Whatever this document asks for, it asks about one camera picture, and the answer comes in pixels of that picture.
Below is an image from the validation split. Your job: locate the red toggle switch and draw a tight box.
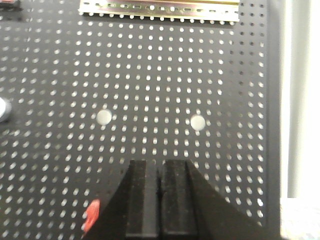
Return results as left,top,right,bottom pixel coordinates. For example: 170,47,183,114
83,199,101,233

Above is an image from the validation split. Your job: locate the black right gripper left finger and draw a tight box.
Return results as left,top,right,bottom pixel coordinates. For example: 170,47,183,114
83,160,159,240

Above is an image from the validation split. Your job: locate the black perforated pegboard panel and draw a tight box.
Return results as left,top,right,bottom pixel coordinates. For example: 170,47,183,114
0,0,281,240

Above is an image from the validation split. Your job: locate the silver round button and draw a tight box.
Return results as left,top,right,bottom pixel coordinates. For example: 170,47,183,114
0,97,12,123

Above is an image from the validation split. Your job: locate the metal DIN rail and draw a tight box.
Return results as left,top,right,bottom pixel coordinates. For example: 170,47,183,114
78,0,240,22

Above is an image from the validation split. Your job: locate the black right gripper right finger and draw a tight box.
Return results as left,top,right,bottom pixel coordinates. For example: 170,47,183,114
160,159,281,240

